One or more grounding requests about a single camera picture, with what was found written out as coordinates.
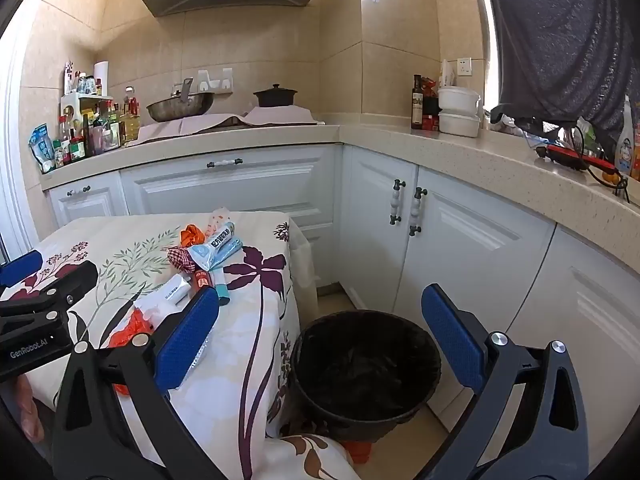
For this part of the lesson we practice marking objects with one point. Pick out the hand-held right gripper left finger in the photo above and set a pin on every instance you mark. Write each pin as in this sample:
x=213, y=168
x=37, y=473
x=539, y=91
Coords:
x=187, y=345

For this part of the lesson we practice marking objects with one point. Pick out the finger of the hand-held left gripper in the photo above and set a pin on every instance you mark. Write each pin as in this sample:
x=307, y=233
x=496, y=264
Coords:
x=75, y=280
x=20, y=266

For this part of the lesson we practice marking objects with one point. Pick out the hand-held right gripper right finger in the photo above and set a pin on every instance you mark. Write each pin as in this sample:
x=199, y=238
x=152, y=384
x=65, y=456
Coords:
x=452, y=340

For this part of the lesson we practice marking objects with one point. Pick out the white plastic bag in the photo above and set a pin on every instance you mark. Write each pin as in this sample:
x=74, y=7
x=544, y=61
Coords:
x=152, y=310

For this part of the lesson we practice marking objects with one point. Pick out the small white carton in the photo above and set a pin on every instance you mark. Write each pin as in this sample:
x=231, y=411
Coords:
x=176, y=290

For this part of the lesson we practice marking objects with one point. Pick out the orange plastic bag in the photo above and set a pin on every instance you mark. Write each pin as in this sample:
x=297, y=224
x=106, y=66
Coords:
x=129, y=330

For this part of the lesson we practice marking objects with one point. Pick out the white strip with teal ends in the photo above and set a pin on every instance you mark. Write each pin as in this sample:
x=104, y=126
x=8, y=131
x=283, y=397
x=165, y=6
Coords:
x=223, y=292

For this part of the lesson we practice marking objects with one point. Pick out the small red tube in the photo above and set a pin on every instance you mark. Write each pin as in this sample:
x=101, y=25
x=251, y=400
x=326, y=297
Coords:
x=202, y=280

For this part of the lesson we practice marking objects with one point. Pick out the red checked ribbon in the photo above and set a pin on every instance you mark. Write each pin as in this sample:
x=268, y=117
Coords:
x=181, y=259

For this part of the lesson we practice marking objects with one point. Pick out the black trash bin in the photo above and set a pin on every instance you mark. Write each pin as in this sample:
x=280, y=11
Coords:
x=365, y=360

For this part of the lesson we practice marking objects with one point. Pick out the orange wrapper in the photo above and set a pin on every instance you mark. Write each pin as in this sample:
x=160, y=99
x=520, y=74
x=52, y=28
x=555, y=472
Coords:
x=192, y=236

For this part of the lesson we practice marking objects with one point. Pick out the clear pink-dotted wrapper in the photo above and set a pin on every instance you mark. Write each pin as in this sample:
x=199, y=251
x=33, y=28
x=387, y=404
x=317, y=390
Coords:
x=218, y=217

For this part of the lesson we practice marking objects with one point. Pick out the person's left hand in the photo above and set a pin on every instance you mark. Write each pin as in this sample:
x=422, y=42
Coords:
x=30, y=410

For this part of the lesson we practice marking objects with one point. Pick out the floral tablecloth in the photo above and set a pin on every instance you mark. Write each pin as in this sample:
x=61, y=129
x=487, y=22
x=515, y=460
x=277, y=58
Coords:
x=240, y=320

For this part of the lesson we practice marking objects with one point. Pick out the white cabinet door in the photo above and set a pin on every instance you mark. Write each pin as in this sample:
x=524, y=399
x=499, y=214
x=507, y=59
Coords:
x=600, y=310
x=225, y=190
x=370, y=240
x=90, y=207
x=475, y=260

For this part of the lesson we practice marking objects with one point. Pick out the blue snack packet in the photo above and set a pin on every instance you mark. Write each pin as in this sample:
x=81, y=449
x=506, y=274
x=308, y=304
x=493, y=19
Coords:
x=41, y=150

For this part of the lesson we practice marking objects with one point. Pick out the orange plastic piece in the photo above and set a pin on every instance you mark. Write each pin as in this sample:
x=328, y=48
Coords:
x=359, y=452

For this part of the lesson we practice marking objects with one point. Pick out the cluster of condiment bottles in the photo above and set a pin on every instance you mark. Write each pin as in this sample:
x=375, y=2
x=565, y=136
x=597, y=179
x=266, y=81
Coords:
x=97, y=132

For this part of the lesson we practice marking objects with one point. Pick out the yellow cooking oil jug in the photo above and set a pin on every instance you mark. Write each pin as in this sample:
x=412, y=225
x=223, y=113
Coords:
x=131, y=122

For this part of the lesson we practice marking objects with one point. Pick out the white spice shelf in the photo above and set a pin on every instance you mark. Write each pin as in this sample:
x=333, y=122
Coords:
x=75, y=98

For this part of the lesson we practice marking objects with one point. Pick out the pink stove cover cloth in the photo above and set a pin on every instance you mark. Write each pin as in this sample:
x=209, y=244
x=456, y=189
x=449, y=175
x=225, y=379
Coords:
x=190, y=127
x=285, y=115

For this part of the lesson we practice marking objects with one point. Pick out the metal wok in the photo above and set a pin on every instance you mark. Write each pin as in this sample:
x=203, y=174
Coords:
x=175, y=109

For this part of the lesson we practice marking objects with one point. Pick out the paper towel roll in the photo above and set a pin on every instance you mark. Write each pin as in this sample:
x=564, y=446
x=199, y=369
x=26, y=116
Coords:
x=101, y=77

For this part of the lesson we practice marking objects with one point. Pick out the red seasoning box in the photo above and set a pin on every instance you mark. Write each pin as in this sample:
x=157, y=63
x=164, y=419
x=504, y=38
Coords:
x=431, y=122

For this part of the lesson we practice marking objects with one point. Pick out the metal spatula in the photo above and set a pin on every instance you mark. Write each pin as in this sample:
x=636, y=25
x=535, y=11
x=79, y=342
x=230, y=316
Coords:
x=186, y=89

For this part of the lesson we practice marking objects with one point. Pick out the red black power strip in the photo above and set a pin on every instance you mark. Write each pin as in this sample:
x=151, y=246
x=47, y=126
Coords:
x=575, y=156

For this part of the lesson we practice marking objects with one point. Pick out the small orange fruit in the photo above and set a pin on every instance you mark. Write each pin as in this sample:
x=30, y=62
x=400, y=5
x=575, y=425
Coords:
x=610, y=176

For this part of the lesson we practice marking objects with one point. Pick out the dark glass bottle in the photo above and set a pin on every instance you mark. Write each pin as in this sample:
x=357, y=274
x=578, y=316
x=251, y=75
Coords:
x=417, y=105

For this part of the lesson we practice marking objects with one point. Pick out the red snack bag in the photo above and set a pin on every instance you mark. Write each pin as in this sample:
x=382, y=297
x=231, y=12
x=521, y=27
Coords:
x=430, y=89

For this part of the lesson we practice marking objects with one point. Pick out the white spray bottle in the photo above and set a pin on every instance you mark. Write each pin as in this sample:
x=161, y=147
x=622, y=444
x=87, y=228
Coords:
x=624, y=147

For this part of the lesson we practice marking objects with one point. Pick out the orange detergent bottle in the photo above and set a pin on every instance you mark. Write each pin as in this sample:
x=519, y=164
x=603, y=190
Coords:
x=636, y=155

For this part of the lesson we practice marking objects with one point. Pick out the black lidded pot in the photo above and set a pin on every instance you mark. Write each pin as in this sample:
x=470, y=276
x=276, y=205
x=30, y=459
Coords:
x=275, y=96

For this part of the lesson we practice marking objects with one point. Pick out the white paper bag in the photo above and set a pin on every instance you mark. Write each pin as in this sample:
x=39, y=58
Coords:
x=446, y=74

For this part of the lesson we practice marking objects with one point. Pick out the dark curtain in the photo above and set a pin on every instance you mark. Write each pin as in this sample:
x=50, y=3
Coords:
x=565, y=35

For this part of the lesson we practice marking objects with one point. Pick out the white door frame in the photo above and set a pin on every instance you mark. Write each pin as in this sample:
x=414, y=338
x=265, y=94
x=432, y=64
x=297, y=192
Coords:
x=15, y=135

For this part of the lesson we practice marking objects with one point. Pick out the white wall utensil holder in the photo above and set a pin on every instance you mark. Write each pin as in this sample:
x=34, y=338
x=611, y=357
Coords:
x=226, y=80

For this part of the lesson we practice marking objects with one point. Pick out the white wall socket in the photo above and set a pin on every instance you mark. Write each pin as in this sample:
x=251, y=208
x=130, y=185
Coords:
x=464, y=66

